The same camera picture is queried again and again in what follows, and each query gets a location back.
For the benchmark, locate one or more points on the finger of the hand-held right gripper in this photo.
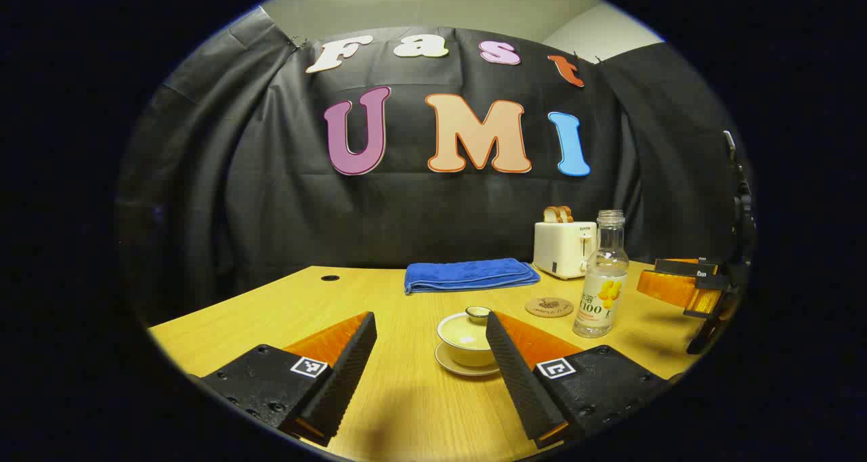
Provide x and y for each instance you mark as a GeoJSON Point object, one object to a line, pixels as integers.
{"type": "Point", "coordinates": [681, 266]}
{"type": "Point", "coordinates": [670, 287]}

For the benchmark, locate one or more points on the white ceramic saucer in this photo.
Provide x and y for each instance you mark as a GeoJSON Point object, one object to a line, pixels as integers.
{"type": "Point", "coordinates": [454, 369]}

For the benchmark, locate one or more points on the white toaster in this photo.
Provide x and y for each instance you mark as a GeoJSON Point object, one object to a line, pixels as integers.
{"type": "Point", "coordinates": [562, 248]}

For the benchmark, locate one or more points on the clear plastic water bottle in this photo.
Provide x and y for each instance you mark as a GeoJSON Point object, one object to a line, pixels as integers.
{"type": "Point", "coordinates": [599, 299]}

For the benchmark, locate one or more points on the folded blue towel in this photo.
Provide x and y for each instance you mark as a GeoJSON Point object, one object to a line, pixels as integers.
{"type": "Point", "coordinates": [467, 274]}

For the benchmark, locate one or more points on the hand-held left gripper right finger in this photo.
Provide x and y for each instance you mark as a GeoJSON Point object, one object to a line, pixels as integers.
{"type": "Point", "coordinates": [518, 381]}

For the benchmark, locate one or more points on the white ceramic teacup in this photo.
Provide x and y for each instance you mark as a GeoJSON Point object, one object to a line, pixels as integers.
{"type": "Point", "coordinates": [467, 355]}

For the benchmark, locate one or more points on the toasted bread slice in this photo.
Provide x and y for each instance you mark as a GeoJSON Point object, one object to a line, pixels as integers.
{"type": "Point", "coordinates": [565, 214]}
{"type": "Point", "coordinates": [550, 215]}

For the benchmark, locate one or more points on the black backdrop cloth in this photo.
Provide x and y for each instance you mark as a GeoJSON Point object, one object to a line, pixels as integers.
{"type": "Point", "coordinates": [271, 198]}

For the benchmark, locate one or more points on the white teacup lid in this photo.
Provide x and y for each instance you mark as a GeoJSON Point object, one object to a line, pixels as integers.
{"type": "Point", "coordinates": [467, 333]}

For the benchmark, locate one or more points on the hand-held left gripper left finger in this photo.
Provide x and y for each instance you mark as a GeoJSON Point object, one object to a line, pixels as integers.
{"type": "Point", "coordinates": [345, 381]}

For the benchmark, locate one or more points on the round brown coaster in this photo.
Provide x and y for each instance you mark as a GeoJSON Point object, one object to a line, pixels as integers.
{"type": "Point", "coordinates": [548, 307]}

